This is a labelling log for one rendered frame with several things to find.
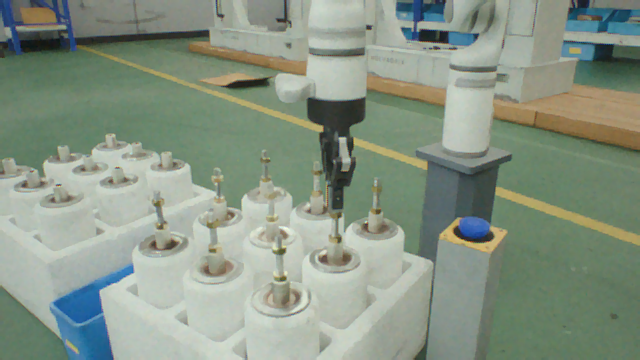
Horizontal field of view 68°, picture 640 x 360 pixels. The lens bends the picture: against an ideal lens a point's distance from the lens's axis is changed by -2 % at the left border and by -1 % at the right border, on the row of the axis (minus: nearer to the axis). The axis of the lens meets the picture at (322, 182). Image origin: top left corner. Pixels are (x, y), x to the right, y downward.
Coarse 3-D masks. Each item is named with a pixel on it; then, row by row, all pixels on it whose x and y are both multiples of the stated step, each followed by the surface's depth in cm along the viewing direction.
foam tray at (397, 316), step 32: (416, 256) 84; (128, 288) 76; (416, 288) 78; (128, 320) 72; (160, 320) 68; (384, 320) 70; (416, 320) 82; (128, 352) 75; (160, 352) 68; (192, 352) 63; (224, 352) 62; (320, 352) 67; (352, 352) 63; (384, 352) 73; (416, 352) 86
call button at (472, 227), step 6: (462, 222) 63; (468, 222) 63; (474, 222) 63; (480, 222) 63; (486, 222) 63; (462, 228) 63; (468, 228) 62; (474, 228) 62; (480, 228) 62; (486, 228) 62; (468, 234) 62; (474, 234) 62; (480, 234) 62; (486, 234) 62
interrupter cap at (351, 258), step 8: (320, 248) 72; (344, 248) 72; (352, 248) 72; (312, 256) 70; (320, 256) 70; (344, 256) 71; (352, 256) 70; (360, 256) 70; (312, 264) 68; (320, 264) 68; (328, 264) 68; (336, 264) 68; (344, 264) 68; (352, 264) 68; (328, 272) 66; (336, 272) 66; (344, 272) 66
